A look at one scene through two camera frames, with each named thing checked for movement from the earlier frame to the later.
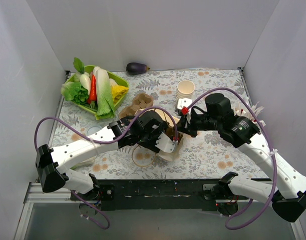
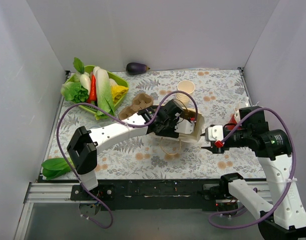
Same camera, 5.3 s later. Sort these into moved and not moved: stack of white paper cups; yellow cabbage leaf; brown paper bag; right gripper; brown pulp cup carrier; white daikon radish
Moved: right gripper; brown paper bag
Not moved: white daikon radish; stack of white paper cups; yellow cabbage leaf; brown pulp cup carrier
